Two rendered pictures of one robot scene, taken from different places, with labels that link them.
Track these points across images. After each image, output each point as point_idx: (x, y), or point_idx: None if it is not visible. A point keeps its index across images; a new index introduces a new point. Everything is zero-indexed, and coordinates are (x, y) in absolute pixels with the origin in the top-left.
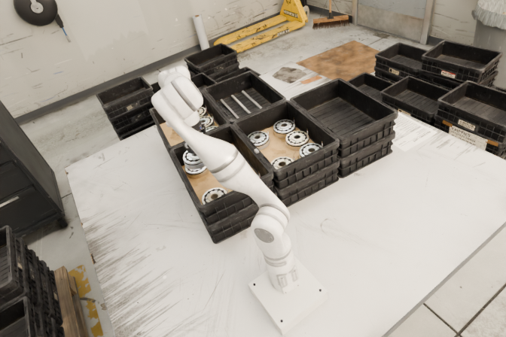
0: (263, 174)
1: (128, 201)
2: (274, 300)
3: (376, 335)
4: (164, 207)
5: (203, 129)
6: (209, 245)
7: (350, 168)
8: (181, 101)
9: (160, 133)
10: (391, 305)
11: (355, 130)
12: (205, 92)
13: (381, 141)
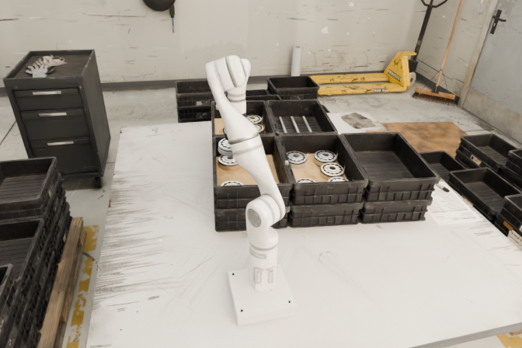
0: None
1: (159, 172)
2: (244, 293)
3: None
4: (187, 188)
5: None
6: (210, 231)
7: (373, 217)
8: (226, 72)
9: (211, 122)
10: (352, 346)
11: None
12: (267, 103)
13: (414, 201)
